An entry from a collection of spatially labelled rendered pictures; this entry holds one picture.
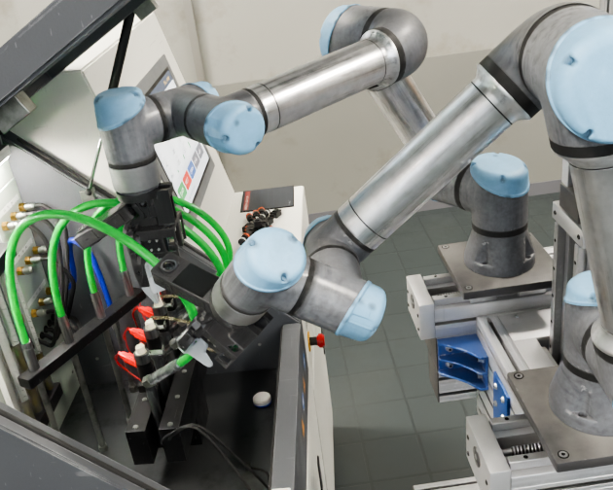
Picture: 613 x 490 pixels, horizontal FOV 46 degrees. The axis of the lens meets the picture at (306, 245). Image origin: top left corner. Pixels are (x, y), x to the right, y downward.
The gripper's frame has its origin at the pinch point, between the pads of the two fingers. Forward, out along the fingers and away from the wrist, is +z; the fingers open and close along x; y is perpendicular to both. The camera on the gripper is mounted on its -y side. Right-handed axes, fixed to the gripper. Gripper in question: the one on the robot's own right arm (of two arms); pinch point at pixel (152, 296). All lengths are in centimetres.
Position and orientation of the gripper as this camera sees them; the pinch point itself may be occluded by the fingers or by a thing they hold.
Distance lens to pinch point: 126.8
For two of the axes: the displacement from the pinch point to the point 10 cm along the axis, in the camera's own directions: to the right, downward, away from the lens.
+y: 9.9, -1.0, -0.6
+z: 1.1, 8.9, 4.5
